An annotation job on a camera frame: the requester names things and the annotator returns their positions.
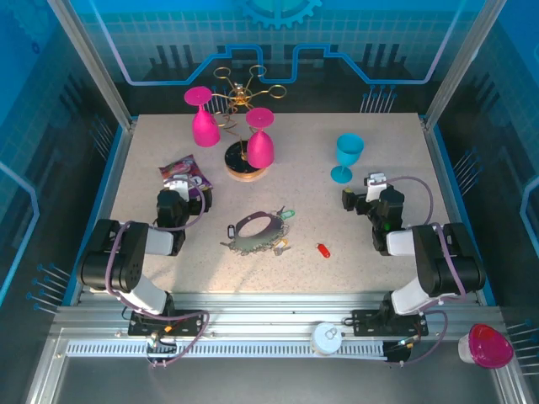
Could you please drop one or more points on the clear key tag dark rim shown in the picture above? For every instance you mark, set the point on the clear key tag dark rim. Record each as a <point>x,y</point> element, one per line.
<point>231,232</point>

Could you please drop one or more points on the red key tag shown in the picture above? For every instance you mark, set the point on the red key tag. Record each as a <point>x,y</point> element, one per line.
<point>324,250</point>

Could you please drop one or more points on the large keyring with keys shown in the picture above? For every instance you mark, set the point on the large keyring with keys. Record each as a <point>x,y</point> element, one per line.
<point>271,235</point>

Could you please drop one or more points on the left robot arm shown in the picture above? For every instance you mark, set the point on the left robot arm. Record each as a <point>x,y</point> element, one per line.
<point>126,261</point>

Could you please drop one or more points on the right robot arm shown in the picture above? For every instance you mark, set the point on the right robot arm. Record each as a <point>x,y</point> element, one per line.
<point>442,261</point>

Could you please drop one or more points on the purple candy bag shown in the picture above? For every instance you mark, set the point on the purple candy bag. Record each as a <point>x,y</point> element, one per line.
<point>181,166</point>

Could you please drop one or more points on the teal plastic goblet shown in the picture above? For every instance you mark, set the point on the teal plastic goblet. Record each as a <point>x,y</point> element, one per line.
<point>348,149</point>

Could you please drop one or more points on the green key tag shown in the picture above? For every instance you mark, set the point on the green key tag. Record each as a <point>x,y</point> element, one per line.
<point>288,215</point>

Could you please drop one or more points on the pink plastic goblet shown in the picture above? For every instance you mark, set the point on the pink plastic goblet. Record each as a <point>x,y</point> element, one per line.
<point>205,128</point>
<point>260,149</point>

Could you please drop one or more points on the yellow key tag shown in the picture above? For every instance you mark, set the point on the yellow key tag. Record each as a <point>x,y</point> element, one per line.
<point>281,243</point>

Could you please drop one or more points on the silver tin can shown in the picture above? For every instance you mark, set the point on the silver tin can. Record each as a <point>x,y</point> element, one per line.
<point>325,338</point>

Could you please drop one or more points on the pink-lidded white cup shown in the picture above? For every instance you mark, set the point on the pink-lidded white cup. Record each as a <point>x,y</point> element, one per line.
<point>488,347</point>

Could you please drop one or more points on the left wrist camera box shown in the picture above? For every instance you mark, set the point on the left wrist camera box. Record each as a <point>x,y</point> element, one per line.
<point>182,188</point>

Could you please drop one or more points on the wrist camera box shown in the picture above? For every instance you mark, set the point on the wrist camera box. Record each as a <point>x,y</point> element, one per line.
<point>182,188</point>
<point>374,189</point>

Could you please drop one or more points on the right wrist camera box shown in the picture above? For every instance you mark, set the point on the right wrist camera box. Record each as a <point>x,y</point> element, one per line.
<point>374,189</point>

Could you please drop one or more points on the aluminium side rail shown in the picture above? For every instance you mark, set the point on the aluminium side rail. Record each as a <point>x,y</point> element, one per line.
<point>115,168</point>
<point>440,168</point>

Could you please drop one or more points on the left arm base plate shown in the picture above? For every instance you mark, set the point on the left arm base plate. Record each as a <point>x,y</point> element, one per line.
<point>189,320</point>

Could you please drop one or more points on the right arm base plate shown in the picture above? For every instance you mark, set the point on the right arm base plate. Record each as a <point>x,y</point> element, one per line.
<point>364,322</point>

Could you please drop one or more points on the aluminium mounting rail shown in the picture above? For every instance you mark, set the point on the aluminium mounting rail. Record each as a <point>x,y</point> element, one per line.
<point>261,313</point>

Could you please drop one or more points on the aluminium frame post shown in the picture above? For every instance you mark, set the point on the aluminium frame post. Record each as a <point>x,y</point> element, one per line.
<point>95,63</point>
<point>462,63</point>

